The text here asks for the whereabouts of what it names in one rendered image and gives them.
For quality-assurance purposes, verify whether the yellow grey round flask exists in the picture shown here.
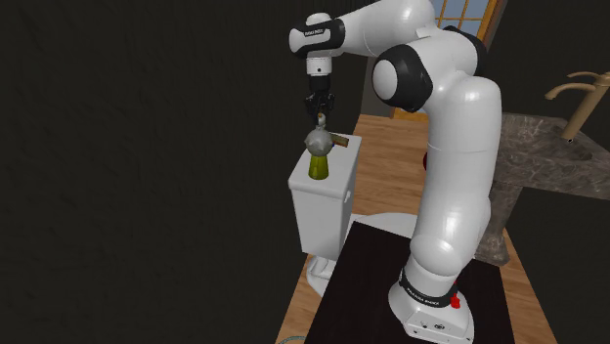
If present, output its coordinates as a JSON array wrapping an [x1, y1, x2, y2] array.
[[303, 112, 334, 181]]

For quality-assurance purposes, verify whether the white toilet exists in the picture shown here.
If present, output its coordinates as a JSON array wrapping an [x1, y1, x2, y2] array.
[[287, 134, 421, 299]]

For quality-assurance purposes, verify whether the tan faucet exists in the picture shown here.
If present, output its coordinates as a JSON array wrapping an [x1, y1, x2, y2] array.
[[545, 70, 610, 144]]

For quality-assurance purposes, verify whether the wooden frame window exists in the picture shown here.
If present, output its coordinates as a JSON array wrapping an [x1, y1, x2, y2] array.
[[389, 0, 501, 124]]

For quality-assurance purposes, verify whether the grey stone pedestal sink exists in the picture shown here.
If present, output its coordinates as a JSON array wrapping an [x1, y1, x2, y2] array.
[[473, 111, 610, 268]]

